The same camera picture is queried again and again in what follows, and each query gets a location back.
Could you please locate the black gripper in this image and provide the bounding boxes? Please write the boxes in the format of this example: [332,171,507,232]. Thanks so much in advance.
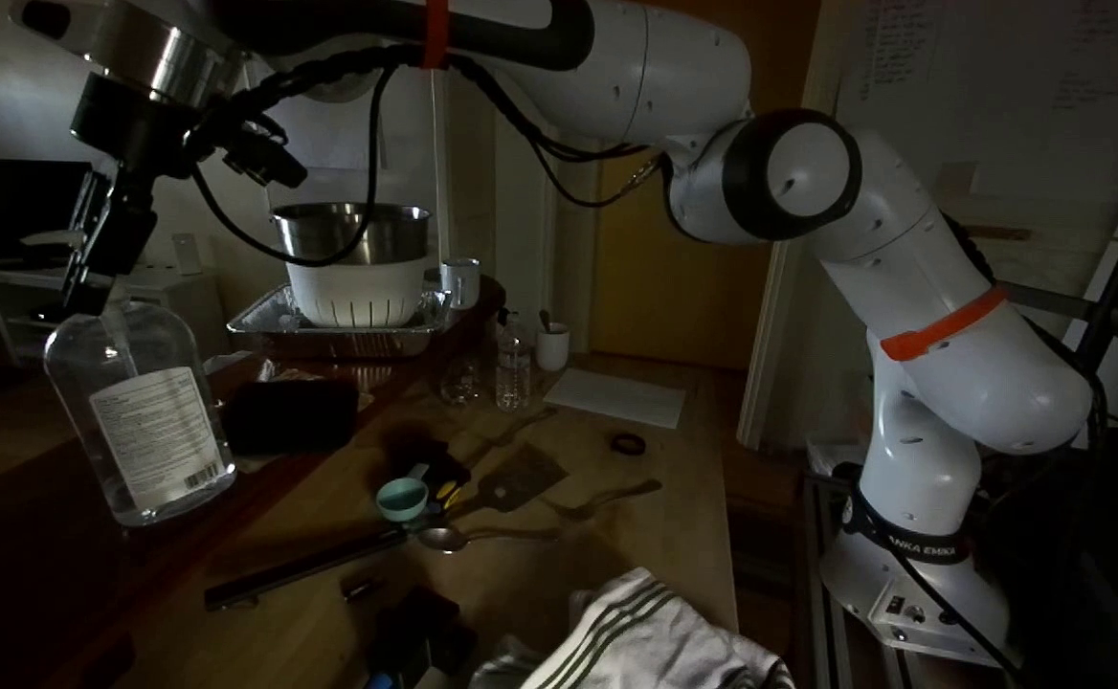
[17,0,304,274]

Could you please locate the clear soap pump bottle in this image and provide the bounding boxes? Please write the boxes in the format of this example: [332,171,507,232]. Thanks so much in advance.
[44,287,239,528]

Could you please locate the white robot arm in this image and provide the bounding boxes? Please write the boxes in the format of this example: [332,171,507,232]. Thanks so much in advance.
[13,0,1090,666]

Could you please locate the clear plastic water bottle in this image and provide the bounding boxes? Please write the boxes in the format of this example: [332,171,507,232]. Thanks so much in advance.
[493,310,534,408]

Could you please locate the steel mixing bowl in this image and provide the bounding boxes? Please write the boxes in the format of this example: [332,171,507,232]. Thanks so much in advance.
[272,204,428,264]

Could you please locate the white ribbed bowl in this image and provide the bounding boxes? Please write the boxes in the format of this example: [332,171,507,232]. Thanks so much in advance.
[289,261,428,325]

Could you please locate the white mug on counter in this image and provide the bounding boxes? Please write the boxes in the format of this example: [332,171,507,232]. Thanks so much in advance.
[440,255,483,310]

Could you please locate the metal baking tray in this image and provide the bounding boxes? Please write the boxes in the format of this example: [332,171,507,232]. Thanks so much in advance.
[228,287,455,360]

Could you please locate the white mug near front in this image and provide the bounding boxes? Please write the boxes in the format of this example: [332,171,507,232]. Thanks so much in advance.
[537,312,572,372]

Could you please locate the teal measuring cup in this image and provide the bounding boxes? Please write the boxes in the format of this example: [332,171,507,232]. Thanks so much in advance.
[374,467,432,525]

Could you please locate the long wooden stick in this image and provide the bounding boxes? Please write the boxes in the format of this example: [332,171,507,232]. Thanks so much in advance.
[205,528,406,612]

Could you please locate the metal spoon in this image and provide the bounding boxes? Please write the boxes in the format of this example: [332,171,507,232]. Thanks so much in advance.
[418,474,668,556]

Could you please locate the black spatula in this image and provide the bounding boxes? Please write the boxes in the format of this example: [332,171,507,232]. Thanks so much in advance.
[450,445,566,519]

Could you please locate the white striped cloth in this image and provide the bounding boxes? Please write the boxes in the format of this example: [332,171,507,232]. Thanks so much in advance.
[468,568,798,689]

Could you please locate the dark ring band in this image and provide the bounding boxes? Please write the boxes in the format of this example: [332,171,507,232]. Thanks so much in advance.
[611,431,648,456]

